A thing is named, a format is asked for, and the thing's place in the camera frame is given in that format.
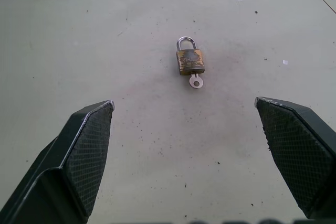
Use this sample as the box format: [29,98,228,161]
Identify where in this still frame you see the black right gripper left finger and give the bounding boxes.
[0,100,116,224]

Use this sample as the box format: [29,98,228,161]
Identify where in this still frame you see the small silver key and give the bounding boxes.
[189,71,204,89]

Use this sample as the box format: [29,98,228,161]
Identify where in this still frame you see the worn brass padlock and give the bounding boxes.
[176,36,205,76]

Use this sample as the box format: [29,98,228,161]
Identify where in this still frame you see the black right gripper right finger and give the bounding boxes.
[254,97,336,220]

